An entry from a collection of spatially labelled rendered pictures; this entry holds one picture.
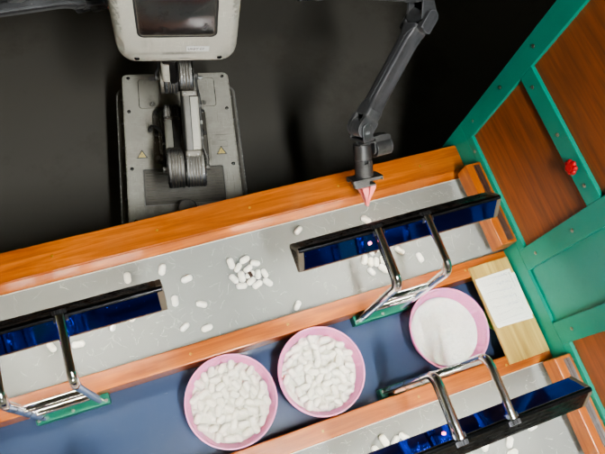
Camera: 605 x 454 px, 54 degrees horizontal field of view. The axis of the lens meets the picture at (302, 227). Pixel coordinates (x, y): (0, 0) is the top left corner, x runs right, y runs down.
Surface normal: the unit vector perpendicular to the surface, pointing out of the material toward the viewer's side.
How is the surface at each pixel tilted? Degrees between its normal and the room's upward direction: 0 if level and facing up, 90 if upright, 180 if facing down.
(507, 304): 0
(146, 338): 0
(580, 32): 90
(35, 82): 0
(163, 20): 90
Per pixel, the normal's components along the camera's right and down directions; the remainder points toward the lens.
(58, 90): 0.16, -0.37
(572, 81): -0.94, 0.24
